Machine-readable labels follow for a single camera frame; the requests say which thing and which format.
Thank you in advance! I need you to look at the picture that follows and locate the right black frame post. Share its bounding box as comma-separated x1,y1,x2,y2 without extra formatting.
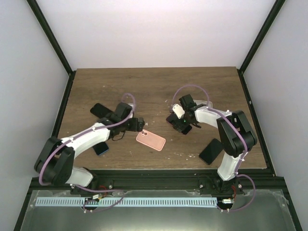
239,0,285,73

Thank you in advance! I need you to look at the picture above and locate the left black frame post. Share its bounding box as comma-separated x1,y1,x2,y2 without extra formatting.
26,0,74,76

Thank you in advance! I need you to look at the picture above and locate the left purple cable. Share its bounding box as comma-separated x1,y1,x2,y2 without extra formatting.
38,93,138,186

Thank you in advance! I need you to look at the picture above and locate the pink phone case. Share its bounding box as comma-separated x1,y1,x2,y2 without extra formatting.
136,130,166,151

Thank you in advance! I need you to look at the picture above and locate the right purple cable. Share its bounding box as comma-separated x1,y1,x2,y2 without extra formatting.
171,85,256,212

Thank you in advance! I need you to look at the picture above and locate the black frame post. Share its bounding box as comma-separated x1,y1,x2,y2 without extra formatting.
26,0,74,76
239,0,285,73

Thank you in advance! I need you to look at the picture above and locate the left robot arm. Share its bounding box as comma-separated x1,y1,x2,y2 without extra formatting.
34,103,145,194

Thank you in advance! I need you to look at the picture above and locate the pink-edged black phone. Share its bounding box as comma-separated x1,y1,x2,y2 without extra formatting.
181,125,192,135

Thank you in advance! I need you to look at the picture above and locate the white phone case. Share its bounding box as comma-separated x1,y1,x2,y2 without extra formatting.
194,100,213,108

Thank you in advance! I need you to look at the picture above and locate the blue-edged black phone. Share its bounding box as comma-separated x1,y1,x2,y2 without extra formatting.
92,142,109,156

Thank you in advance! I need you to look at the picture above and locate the purple cable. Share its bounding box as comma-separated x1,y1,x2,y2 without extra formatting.
171,85,256,212
38,93,138,186

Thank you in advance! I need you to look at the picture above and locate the black aluminium frame rail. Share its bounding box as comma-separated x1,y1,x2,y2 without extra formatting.
31,168,284,195

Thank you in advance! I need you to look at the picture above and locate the light blue slotted cable duct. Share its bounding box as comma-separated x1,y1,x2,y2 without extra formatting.
35,197,218,208

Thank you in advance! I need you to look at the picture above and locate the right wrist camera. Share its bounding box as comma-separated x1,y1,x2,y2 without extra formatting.
172,103,185,119

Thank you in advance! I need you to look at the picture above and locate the black phone right side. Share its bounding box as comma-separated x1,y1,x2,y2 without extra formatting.
199,138,223,165

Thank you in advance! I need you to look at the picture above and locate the black phone case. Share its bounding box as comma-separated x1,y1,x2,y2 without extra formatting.
90,103,114,119

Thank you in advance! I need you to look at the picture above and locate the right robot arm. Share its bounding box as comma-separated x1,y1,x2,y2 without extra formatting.
166,94,257,194

